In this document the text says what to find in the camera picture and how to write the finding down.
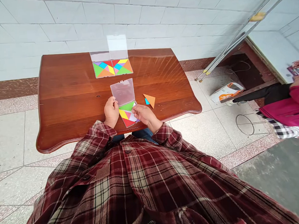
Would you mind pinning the orange triangle tangram piece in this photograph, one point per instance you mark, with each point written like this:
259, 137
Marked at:
150, 99

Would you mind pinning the yellow tangram piece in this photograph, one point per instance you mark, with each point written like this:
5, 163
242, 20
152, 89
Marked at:
123, 114

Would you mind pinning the person's body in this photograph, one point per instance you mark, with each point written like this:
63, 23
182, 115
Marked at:
149, 188

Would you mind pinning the person's right hand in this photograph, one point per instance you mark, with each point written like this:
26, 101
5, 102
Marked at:
146, 115

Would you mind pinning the dark wooden frame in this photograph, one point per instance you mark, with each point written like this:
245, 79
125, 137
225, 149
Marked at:
252, 90

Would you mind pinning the person's left hand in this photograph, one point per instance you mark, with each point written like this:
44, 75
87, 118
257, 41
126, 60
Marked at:
111, 114

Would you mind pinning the orange and white cardboard box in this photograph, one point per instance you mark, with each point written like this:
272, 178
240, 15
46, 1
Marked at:
224, 93

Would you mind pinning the green triangle tangram piece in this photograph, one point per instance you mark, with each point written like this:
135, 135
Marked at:
127, 106

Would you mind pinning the clear plastic tangram case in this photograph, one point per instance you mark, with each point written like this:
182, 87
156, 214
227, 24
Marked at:
117, 45
99, 56
122, 92

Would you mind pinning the set of coloured tangram pieces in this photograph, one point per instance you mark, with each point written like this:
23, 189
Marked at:
103, 69
122, 66

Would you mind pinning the bundle of metal poles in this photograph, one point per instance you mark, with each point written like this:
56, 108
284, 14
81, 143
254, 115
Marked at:
238, 35

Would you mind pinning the person's legs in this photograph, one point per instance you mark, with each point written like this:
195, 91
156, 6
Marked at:
143, 135

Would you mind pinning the blue triangle tangram piece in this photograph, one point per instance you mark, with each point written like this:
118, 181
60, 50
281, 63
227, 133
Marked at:
147, 101

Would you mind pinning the pink triangle tangram piece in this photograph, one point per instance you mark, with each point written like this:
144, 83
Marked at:
128, 115

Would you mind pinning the purple card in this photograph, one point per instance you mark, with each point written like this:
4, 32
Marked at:
294, 71

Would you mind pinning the purple tangram piece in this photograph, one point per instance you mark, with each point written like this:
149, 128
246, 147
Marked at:
133, 117

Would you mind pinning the dark wooden table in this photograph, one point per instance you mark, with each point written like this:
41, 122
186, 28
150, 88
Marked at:
70, 104

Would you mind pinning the red triangle tangram piece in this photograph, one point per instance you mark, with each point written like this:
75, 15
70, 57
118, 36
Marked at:
127, 122

